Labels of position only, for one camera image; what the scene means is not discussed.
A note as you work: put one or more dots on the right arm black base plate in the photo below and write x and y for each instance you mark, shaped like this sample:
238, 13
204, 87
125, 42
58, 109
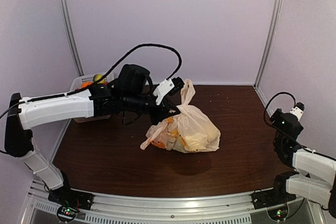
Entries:
268, 198

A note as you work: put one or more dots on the orange toy fruit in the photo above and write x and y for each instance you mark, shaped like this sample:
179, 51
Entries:
85, 84

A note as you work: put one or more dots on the round circuit board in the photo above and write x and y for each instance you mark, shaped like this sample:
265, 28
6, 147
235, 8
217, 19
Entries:
278, 213
66, 214

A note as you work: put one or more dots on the aluminium front rail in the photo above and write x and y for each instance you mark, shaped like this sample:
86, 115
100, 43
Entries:
235, 208

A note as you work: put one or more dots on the left round circuit board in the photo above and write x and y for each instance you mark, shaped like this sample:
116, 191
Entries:
66, 214

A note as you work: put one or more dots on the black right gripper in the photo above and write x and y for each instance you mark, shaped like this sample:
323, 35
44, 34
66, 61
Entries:
277, 113

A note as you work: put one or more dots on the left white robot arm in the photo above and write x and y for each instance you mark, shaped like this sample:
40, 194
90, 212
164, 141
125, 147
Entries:
25, 113

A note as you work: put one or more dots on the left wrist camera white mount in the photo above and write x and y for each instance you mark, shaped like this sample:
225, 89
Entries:
167, 87

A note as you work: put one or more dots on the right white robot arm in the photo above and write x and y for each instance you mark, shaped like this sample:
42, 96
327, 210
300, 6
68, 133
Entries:
312, 175

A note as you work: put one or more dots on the yellow green toy fruit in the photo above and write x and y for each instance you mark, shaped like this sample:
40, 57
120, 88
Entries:
98, 78

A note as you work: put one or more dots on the right round circuit board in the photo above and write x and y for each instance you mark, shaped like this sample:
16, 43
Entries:
278, 213

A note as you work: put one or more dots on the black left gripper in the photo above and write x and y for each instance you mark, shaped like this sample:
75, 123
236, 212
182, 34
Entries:
164, 111

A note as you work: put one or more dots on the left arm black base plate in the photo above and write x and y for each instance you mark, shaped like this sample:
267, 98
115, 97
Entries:
74, 199

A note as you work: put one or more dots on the cream printed plastic bag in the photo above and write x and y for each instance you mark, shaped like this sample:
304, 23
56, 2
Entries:
191, 131

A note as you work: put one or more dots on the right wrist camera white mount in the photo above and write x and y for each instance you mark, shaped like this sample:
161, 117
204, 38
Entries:
298, 109

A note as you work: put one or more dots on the right aluminium frame post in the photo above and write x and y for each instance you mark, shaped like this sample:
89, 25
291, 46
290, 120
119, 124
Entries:
269, 40

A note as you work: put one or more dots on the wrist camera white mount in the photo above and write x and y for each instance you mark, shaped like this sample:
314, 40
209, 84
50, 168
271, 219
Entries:
298, 109
167, 87

